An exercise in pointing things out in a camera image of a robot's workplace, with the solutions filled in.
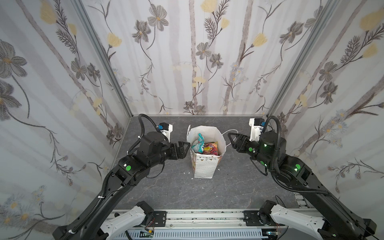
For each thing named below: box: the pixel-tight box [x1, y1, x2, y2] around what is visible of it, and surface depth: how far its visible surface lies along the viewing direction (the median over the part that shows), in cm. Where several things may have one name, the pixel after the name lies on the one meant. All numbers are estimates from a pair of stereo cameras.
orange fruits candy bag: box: [202, 141, 219, 156], surface depth 84 cm
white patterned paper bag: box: [186, 125, 239, 179], surface depth 80 cm
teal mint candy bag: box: [191, 133, 205, 153], surface depth 80 cm
